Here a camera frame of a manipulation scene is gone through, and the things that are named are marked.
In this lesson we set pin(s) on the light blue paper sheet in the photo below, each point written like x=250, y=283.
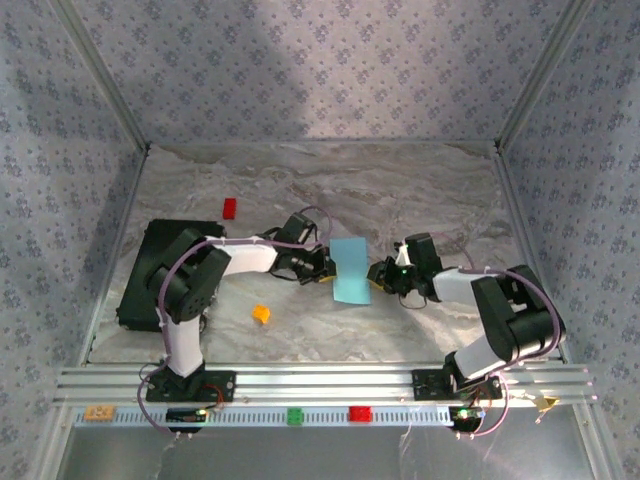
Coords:
x=350, y=270

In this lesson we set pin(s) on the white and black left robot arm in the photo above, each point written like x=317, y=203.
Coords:
x=245, y=257

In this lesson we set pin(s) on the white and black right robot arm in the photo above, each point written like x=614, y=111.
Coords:
x=452, y=285

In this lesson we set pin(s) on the small red toy brick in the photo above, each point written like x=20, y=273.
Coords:
x=230, y=208

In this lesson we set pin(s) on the orange-yellow toy brick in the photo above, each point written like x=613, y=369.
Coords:
x=260, y=314

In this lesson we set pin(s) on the wide red toy brick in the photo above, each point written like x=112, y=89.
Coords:
x=360, y=414

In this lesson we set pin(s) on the green toy brick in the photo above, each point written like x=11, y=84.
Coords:
x=295, y=416

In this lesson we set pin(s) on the black flat case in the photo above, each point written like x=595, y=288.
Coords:
x=142, y=270

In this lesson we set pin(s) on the yellow tape piece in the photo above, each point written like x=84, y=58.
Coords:
x=545, y=402

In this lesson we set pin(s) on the flat orange toy brick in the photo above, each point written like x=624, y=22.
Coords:
x=99, y=412

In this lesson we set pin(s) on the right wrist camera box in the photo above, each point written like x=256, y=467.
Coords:
x=403, y=256

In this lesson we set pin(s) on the aluminium table side rail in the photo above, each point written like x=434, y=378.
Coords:
x=116, y=255
x=522, y=225

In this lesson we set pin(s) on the aluminium mounting rail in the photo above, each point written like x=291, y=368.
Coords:
x=325, y=385

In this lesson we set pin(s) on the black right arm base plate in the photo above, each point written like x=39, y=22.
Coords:
x=425, y=385

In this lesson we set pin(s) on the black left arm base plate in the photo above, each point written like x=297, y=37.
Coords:
x=222, y=385

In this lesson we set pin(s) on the aluminium corner post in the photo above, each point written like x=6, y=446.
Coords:
x=545, y=70
x=95, y=70

